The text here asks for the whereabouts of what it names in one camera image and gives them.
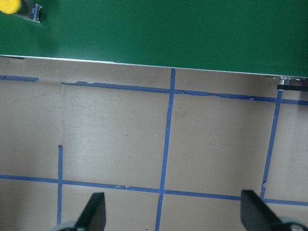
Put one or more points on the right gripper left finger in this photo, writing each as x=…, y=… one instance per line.
x=93, y=216

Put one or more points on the yellow push button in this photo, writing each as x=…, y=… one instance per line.
x=26, y=9

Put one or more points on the green conveyor belt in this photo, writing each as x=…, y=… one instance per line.
x=268, y=37

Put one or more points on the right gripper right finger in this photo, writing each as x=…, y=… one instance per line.
x=257, y=216

